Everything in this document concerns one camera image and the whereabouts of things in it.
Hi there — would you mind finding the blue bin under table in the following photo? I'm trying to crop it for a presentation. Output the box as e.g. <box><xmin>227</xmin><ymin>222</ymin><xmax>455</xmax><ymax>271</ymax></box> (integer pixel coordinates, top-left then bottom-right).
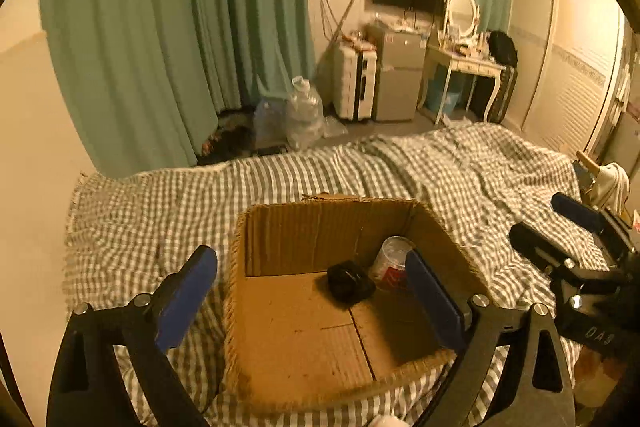
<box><xmin>426</xmin><ymin>77</ymin><xmax>462</xmax><ymax>116</ymax></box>

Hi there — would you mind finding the brown cardboard box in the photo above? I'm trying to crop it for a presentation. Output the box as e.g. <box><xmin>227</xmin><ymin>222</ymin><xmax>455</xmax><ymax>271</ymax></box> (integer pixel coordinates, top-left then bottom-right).
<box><xmin>224</xmin><ymin>194</ymin><xmax>486</xmax><ymax>417</ymax></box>

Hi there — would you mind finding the large clear water jug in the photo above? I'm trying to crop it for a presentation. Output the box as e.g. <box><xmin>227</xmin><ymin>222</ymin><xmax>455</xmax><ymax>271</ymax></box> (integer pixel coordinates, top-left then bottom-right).
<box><xmin>285</xmin><ymin>76</ymin><xmax>324</xmax><ymax>150</ymax></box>

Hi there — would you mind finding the white suitcase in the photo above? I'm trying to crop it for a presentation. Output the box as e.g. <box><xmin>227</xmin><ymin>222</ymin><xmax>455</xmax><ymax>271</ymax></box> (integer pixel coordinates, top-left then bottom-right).
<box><xmin>333</xmin><ymin>42</ymin><xmax>378</xmax><ymax>121</ymax></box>

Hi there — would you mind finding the green curtain left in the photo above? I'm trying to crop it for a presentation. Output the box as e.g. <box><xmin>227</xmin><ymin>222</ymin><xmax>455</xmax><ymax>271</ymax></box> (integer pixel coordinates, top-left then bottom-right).
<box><xmin>39</xmin><ymin>0</ymin><xmax>314</xmax><ymax>178</ymax></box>

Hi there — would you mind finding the dark pile on floor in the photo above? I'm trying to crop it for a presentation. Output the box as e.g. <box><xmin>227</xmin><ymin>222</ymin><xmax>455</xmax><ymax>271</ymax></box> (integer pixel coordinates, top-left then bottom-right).
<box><xmin>196</xmin><ymin>107</ymin><xmax>286</xmax><ymax>167</ymax></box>

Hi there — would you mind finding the white cloth on chair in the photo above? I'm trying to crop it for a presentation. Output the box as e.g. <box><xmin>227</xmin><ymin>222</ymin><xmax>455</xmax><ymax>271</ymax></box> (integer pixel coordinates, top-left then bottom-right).
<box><xmin>585</xmin><ymin>160</ymin><xmax>630</xmax><ymax>216</ymax></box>

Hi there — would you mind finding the small black object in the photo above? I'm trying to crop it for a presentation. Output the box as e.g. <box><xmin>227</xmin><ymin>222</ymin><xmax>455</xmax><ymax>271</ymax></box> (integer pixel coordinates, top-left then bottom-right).
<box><xmin>326</xmin><ymin>260</ymin><xmax>376</xmax><ymax>307</ymax></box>

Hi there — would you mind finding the white wardrobe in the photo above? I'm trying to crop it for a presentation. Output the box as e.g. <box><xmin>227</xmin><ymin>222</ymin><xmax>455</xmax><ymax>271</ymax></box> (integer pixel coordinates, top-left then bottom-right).
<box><xmin>503</xmin><ymin>0</ymin><xmax>625</xmax><ymax>154</ymax></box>

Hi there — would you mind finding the black bag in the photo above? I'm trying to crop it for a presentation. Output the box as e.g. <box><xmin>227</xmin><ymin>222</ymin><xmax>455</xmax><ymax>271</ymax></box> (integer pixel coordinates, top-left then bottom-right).
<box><xmin>487</xmin><ymin>30</ymin><xmax>518</xmax><ymax>68</ymax></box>

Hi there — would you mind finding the green checkered bed quilt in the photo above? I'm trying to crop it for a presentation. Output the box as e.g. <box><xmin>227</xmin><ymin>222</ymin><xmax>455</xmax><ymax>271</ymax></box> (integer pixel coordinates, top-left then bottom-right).
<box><xmin>64</xmin><ymin>124</ymin><xmax>606</xmax><ymax>426</ymax></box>

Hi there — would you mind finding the red white can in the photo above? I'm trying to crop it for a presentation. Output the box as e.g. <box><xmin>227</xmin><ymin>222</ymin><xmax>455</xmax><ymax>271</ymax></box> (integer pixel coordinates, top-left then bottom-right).
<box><xmin>369</xmin><ymin>235</ymin><xmax>414</xmax><ymax>291</ymax></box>

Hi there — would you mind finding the silver mini fridge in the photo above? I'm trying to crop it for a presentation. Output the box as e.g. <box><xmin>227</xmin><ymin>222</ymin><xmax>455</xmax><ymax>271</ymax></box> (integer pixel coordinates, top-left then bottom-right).
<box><xmin>366</xmin><ymin>24</ymin><xmax>426</xmax><ymax>122</ymax></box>

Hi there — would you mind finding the white oval vanity mirror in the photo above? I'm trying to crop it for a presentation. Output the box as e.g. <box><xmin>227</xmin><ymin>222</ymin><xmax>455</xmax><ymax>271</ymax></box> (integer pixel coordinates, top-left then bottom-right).
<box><xmin>445</xmin><ymin>0</ymin><xmax>480</xmax><ymax>43</ymax></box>

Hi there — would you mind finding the white dressing table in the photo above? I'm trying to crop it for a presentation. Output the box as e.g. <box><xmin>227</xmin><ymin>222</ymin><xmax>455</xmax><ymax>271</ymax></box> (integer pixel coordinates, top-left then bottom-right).
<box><xmin>419</xmin><ymin>44</ymin><xmax>506</xmax><ymax>127</ymax></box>

